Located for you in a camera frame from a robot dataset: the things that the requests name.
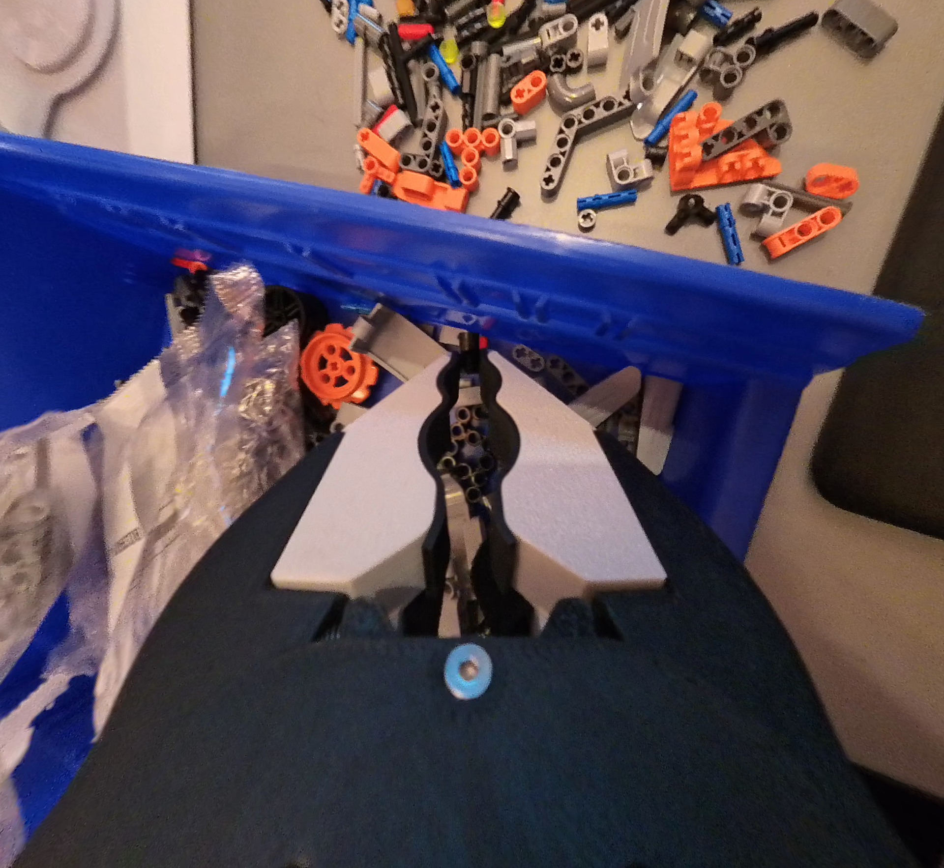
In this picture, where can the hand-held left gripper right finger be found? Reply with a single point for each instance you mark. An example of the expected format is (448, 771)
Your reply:
(583, 514)

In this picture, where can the pile of plastic building pieces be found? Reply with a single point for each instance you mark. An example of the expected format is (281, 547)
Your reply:
(590, 43)

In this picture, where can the orange gear wheel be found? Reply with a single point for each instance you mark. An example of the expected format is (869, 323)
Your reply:
(337, 364)

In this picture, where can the heap of loose grey parts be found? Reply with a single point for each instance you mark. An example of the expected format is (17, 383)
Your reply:
(620, 399)

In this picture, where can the clear plastic bags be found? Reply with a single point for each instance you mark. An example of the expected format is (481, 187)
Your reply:
(177, 455)

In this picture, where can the blue storage bin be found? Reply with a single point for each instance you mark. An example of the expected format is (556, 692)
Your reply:
(443, 249)

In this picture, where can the short light grey beam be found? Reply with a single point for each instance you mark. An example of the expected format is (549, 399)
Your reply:
(859, 20)

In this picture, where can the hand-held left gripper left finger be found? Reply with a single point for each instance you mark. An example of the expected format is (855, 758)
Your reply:
(354, 514)

